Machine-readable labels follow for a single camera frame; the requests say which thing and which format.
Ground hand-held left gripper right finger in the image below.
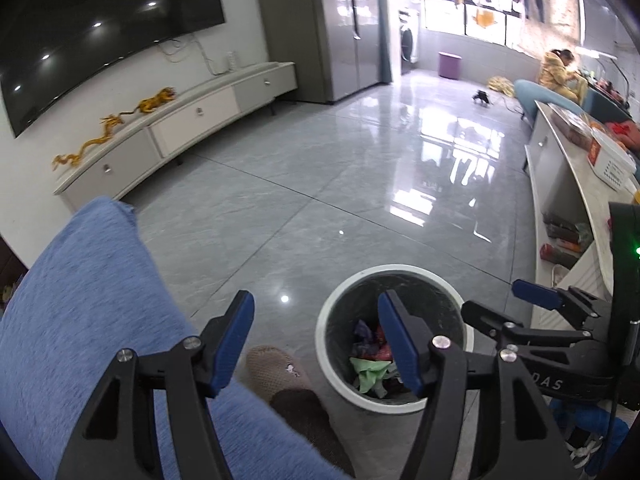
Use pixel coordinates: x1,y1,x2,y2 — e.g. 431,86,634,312
377,289,571,480

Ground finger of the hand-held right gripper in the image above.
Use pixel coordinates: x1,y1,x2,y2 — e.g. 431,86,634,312
460,300,592,349
512,280,608,318

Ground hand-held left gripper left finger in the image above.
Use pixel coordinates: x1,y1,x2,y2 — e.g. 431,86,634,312
55,289,256,480

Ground red snack wrapper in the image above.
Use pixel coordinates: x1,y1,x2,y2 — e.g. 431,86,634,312
375,325,397,361

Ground purple wrapper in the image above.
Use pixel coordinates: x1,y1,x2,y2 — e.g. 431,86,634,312
352,321,376,356

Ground white round trash bin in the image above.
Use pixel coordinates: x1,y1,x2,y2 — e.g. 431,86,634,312
316,267,475,413

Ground beige knit slipper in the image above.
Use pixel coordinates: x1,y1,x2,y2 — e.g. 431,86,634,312
246,345,313,401

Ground blue white patterned clothing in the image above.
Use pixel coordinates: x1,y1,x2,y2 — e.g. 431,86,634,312
550,400,631,468

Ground brown fuzzy slipper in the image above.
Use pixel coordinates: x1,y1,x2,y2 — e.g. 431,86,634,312
270,389,357,478

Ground white coffee table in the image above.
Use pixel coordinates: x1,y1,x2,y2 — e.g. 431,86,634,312
524,100,640,331

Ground white plastic basket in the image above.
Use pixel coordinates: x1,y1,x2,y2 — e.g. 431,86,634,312
587,129,638,191

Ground snack tray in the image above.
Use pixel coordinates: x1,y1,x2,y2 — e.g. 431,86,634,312
550,105,601,148

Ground red cloth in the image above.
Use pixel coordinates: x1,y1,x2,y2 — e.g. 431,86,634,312
607,121,640,151

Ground blue sofa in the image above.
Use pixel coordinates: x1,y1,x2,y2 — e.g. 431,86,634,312
514,79,636,122

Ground white television cabinet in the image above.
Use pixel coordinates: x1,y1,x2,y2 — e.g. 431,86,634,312
54,61,296,211

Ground golden dragon figurine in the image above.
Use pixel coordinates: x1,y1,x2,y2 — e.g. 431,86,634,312
52,115,126,170

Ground purple stool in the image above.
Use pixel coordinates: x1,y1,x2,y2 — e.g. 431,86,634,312
438,51,462,80

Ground golden tiger figurine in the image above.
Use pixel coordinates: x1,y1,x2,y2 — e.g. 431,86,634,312
120,87,178,117

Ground white washing machine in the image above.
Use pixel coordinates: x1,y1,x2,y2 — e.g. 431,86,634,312
399,9,421,63

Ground grey tall refrigerator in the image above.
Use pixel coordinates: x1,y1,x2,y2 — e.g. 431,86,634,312
307,0,386,103

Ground white television cables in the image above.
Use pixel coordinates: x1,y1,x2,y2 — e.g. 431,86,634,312
160,35,236,77

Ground black wall television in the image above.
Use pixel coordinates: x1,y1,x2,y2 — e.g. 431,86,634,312
0,0,226,138

